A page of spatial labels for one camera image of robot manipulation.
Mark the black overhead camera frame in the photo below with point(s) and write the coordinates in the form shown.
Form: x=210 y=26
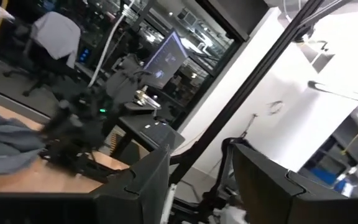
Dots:
x=244 y=90

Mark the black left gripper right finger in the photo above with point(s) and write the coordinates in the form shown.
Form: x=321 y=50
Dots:
x=278 y=199

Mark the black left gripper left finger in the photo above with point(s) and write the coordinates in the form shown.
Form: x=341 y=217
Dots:
x=110 y=202

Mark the blue storage bin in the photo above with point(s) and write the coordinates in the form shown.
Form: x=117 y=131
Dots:
x=325 y=175

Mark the office chair with white garment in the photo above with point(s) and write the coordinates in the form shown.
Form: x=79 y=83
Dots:
x=54 y=34

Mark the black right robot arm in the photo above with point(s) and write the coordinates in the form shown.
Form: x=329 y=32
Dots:
x=73 y=137

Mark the grey baseball cap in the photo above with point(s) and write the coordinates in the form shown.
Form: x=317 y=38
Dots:
x=8 y=140

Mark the black desk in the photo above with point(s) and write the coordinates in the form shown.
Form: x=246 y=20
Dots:
x=135 y=124

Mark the lit computer monitor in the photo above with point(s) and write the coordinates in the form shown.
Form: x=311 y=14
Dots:
x=166 y=59

